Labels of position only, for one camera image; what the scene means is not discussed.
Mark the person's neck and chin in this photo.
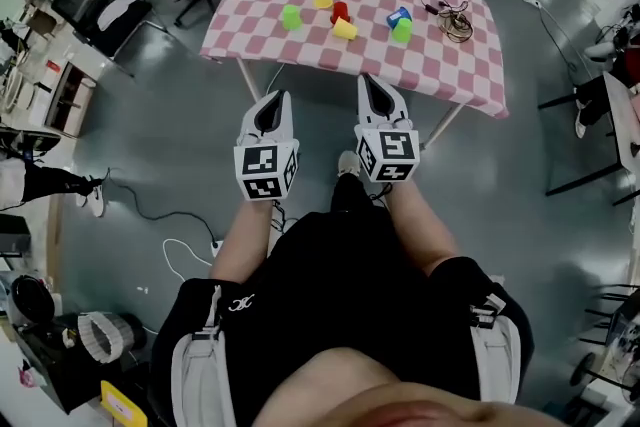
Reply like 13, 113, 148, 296
247, 347, 571, 427

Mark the person's right shoe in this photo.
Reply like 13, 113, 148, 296
337, 150, 361, 179

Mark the white shoulder strap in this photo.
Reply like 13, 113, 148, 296
469, 274, 524, 406
169, 282, 236, 427

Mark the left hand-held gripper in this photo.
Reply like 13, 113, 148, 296
233, 89, 300, 202

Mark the blue paper cup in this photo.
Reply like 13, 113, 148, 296
386, 6, 414, 29

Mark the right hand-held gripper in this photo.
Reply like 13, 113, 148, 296
354, 74, 420, 184

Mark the yellow box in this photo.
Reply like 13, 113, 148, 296
99, 379, 149, 427

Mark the person's black shirt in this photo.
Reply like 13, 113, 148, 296
149, 209, 535, 427

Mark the red paper cup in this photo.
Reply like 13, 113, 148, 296
329, 1, 352, 25

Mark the person's left forearm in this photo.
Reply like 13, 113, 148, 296
208, 198, 274, 284

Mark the person's right forearm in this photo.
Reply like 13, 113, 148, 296
387, 177, 461, 279

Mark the white pleated shade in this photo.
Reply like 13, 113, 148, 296
77, 312, 136, 364

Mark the person's black trouser leg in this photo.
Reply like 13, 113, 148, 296
329, 174, 391, 216

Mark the black cable with inline switch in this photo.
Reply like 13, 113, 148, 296
419, 0, 472, 24

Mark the black mesh chair white cloth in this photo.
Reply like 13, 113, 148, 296
51, 0, 169, 77

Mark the black framed side table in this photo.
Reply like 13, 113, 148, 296
537, 72, 640, 207

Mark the black floor cable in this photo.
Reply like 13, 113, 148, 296
103, 167, 222, 247

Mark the green paper cup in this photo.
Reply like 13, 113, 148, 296
391, 17, 414, 44
281, 4, 304, 32

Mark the white table leg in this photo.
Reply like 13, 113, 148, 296
236, 57, 262, 104
421, 102, 465, 152

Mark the white floor cable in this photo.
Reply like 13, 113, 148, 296
162, 237, 217, 285

